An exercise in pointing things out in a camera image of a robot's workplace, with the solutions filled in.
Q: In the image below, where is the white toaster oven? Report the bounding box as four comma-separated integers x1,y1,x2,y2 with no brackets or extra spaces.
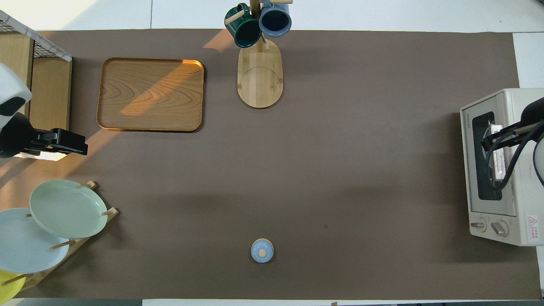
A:
460,88,544,246

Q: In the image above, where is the blue mug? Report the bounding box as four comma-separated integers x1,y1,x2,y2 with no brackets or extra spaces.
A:
258,0,292,37

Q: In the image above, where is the wooden plate rack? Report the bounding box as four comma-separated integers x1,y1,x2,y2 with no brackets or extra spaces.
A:
17,181,119,292

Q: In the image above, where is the dark green mug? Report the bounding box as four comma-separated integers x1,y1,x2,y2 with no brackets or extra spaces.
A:
224,3,262,48

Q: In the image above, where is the yellow plate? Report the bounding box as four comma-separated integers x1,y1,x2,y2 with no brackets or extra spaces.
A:
0,270,27,303

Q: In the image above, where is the pale green plate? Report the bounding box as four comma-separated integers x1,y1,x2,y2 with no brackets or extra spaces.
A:
29,179,108,239

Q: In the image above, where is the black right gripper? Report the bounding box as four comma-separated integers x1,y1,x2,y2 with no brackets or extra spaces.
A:
481,97,544,150

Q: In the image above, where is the black wire basket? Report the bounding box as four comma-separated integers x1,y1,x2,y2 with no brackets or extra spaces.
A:
0,19,71,60

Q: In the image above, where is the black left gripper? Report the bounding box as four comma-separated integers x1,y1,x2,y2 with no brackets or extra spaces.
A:
0,113,88,159

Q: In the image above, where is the wooden wire shelf rack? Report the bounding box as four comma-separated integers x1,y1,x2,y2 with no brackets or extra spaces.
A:
0,32,73,132

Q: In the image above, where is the brown table mat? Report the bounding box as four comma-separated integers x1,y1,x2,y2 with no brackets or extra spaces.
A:
0,29,540,300

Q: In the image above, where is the wooden mug tree stand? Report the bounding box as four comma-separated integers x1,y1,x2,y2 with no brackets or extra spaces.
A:
224,0,294,109

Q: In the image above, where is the wooden serving tray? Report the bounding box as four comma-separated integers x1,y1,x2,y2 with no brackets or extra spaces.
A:
97,58,205,133

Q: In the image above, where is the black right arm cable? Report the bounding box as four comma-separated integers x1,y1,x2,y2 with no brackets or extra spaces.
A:
484,127,544,192

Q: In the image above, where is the light blue racked plate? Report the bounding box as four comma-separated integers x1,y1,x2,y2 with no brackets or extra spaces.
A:
0,208,71,275

